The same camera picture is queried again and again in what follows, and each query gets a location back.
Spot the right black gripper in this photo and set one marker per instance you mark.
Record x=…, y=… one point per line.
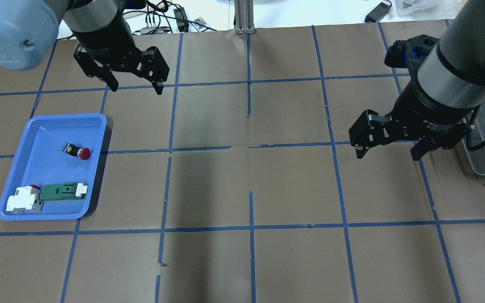
x=422, y=111

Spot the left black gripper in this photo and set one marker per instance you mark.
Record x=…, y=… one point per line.
x=107, y=45

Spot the red emergency stop button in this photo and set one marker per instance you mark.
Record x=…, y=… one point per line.
x=72, y=150

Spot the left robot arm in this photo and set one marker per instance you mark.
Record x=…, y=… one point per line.
x=28, y=28

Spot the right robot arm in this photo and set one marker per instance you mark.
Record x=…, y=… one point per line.
x=447, y=82

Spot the colourful remote control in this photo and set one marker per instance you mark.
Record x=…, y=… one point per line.
x=200, y=24

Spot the blue plastic tray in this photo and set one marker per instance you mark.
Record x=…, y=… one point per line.
x=39, y=160

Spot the green terminal block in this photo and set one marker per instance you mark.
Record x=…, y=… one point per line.
x=69, y=191

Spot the black power adapter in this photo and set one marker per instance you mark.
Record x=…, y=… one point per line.
x=380, y=11

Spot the clear plastic bag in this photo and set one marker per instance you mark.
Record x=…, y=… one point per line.
x=428, y=9

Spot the white circuit breaker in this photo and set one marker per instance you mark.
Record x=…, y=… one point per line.
x=25, y=199

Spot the power strip with cables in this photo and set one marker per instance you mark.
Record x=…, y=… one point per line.
x=160, y=16

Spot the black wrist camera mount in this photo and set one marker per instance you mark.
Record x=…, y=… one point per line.
x=405, y=53

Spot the aluminium frame post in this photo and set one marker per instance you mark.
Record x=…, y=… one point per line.
x=244, y=17

